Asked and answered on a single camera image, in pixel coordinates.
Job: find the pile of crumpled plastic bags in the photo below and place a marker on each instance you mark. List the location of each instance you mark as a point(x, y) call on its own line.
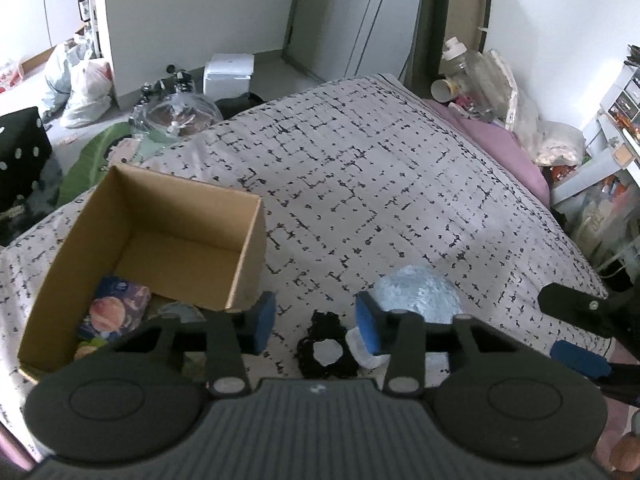
point(540, 130)

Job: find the bed with patterned cover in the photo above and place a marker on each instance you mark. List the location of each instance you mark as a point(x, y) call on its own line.
point(375, 170)

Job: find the white drawer shelf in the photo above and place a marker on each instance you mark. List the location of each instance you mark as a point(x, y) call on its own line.
point(600, 160)

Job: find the paper cup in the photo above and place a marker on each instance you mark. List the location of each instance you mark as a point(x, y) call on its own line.
point(444, 90)

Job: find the clear large water bottle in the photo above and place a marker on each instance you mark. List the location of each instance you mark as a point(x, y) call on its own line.
point(470, 72)

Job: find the small grey-blue plush toy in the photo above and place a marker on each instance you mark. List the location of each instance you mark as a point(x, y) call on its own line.
point(182, 311)

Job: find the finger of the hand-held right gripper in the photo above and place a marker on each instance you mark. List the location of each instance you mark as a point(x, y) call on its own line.
point(575, 305)
point(582, 358)

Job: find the burger plush toy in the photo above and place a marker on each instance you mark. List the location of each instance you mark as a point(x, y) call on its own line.
point(90, 347)

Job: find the brown folding table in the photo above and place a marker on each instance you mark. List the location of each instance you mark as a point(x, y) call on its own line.
point(465, 0)

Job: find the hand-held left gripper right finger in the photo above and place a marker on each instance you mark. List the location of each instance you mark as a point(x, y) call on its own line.
point(369, 325)

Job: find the white plastic bag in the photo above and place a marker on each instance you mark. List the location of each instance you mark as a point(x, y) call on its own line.
point(90, 92)

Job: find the pale blue plastic bag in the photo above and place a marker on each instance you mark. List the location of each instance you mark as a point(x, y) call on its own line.
point(60, 72)

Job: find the green cloth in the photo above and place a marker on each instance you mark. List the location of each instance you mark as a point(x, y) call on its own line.
point(87, 162)

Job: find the pink pillow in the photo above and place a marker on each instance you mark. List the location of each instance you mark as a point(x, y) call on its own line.
point(500, 147)

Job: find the black tripod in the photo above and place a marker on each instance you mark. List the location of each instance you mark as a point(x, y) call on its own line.
point(167, 82)

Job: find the black fuzzy scrunchie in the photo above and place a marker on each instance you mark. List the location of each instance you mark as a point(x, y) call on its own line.
point(312, 355)

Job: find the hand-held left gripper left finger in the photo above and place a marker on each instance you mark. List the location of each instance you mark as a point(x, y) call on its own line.
point(264, 322)

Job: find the brown cardboard box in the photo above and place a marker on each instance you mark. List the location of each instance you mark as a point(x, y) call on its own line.
point(165, 210)

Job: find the black dice stool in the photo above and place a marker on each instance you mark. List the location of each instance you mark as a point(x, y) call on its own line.
point(22, 155)

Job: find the colourful snack packet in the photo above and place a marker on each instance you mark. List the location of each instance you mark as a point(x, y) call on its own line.
point(115, 307)

